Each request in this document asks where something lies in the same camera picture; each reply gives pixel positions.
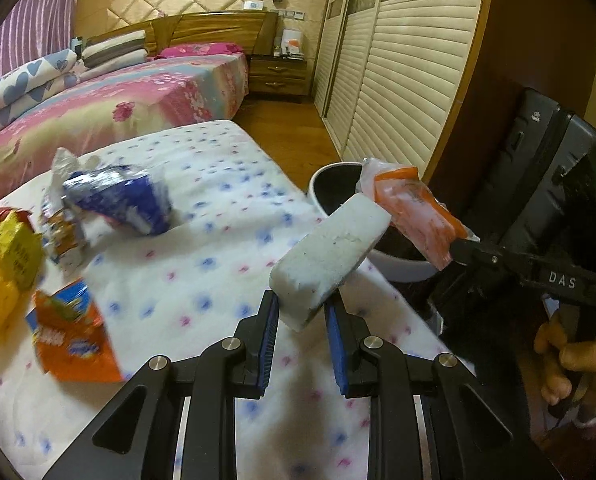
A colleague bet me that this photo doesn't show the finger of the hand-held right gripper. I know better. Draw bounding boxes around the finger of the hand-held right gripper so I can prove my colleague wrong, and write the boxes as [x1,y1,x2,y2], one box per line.
[450,238,596,307]

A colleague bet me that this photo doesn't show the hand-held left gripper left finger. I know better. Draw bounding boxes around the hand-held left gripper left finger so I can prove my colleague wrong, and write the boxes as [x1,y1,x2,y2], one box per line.
[42,289,281,480]

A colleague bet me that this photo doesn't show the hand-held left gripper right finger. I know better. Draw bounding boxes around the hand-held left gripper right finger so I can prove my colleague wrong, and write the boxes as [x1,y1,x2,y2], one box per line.
[324,302,561,480]

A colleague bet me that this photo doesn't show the white foam block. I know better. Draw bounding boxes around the white foam block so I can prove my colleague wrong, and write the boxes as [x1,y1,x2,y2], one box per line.
[269,193,393,332]

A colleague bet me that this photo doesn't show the white round bin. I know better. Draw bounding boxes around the white round bin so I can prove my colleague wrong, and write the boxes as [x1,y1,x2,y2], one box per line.
[308,161,441,286]

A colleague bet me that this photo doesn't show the orange and white plastic packet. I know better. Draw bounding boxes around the orange and white plastic packet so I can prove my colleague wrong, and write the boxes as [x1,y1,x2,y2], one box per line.
[356,157,480,271]

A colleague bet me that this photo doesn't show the black suitcase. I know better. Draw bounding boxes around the black suitcase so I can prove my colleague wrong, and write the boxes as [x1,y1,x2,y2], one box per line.
[425,87,596,361]

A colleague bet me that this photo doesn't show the white dotted blanket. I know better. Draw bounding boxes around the white dotted blanket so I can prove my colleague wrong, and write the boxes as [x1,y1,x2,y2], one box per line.
[0,120,479,480]

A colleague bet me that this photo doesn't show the orange snack packet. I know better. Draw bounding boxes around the orange snack packet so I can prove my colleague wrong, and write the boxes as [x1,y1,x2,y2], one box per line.
[27,279,124,383]

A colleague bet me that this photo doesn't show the blue and white packet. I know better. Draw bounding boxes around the blue and white packet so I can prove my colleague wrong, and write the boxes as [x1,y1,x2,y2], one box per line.
[63,162,174,237]

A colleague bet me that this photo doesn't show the dark brown wooden panel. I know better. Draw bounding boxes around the dark brown wooden panel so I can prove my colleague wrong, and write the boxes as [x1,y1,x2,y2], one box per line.
[423,0,596,186]

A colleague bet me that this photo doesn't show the cream louvred wardrobe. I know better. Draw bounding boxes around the cream louvred wardrobe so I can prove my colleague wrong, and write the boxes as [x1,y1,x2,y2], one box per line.
[312,0,490,181]

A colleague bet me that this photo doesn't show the silver snack wrapper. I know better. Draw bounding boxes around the silver snack wrapper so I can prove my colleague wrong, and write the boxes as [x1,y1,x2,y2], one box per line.
[38,147,95,267]

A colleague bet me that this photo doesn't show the yellow packet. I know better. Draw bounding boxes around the yellow packet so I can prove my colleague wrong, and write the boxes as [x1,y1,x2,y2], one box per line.
[0,210,45,291]

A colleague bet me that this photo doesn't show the wooden nightstand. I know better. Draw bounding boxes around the wooden nightstand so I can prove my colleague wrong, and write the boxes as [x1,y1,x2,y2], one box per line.
[248,55,309,97]

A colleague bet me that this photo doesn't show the pink floral bed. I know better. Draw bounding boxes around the pink floral bed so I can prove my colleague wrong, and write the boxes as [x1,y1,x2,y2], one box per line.
[0,52,251,206]

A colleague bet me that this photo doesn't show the pink pillow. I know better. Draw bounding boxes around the pink pillow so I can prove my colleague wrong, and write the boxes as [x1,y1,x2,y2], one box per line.
[158,42,244,59]

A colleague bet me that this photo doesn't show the white and orange box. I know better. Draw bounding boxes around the white and orange box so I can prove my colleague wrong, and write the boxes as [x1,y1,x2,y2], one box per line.
[279,30,304,56]

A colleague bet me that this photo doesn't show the wooden headboard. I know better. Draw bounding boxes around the wooden headboard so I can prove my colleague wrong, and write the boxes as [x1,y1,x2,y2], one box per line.
[85,10,279,58]

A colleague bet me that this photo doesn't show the striped folded blanket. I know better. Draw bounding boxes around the striped folded blanket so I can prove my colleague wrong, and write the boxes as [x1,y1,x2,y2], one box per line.
[80,30,149,68]

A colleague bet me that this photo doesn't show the blue heart folded blanket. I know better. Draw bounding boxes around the blue heart folded blanket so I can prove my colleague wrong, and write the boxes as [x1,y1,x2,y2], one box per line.
[0,49,80,121]

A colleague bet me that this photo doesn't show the purple striped curtain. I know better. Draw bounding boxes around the purple striped curtain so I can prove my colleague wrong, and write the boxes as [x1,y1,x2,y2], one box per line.
[0,0,79,111]

